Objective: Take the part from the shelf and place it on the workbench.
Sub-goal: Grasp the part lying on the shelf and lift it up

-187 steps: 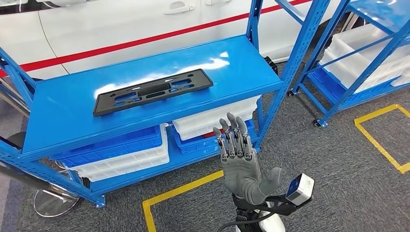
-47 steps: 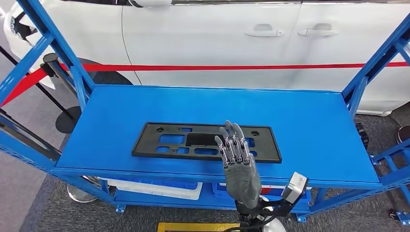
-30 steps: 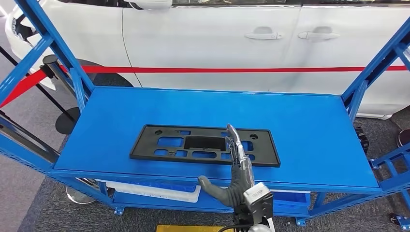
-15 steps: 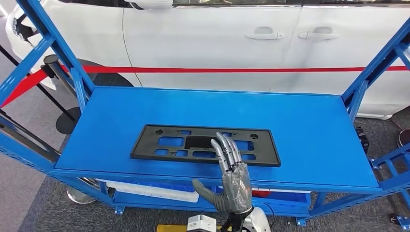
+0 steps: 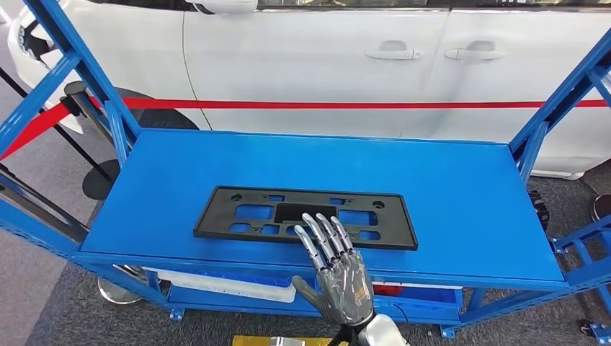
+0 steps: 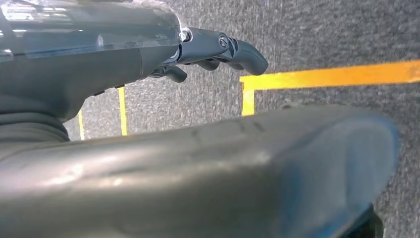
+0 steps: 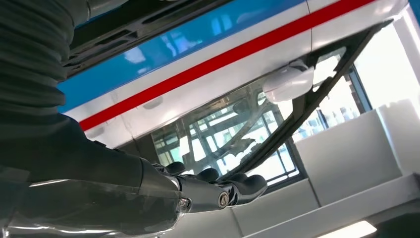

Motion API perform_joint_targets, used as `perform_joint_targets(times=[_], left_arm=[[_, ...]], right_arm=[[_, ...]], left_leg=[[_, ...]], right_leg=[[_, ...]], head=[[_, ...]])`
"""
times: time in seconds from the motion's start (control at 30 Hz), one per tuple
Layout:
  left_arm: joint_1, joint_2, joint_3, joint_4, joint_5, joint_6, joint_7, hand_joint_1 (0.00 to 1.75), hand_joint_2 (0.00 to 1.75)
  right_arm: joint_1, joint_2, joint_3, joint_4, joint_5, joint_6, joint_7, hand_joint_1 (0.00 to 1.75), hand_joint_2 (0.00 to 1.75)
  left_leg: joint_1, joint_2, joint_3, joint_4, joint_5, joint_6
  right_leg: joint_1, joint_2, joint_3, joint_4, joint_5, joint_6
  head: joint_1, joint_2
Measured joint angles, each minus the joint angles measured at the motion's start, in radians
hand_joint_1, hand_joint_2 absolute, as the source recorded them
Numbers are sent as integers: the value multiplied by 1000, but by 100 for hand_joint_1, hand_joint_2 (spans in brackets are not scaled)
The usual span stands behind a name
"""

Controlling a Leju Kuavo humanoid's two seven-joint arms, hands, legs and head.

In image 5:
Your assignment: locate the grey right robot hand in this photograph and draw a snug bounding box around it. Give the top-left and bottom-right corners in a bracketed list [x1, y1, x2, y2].
[292, 213, 375, 328]

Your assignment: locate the black plastic licence plate frame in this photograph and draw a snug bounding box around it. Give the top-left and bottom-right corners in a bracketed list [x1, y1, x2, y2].
[193, 186, 419, 252]

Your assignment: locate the blue metal shelf rack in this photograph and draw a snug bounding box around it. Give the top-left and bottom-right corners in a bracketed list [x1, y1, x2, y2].
[0, 0, 611, 340]

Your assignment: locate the white plastic crate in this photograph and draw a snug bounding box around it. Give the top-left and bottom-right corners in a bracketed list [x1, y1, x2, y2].
[157, 270, 297, 304]

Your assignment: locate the red barrier belt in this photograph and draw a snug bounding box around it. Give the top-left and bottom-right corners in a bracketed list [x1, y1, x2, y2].
[0, 101, 73, 162]
[121, 97, 611, 111]

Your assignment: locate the black ribbed floor object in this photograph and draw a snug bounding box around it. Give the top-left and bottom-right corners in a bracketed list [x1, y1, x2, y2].
[527, 190, 550, 234]

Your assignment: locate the white car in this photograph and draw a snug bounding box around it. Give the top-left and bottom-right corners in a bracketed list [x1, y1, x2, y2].
[6, 0, 611, 182]

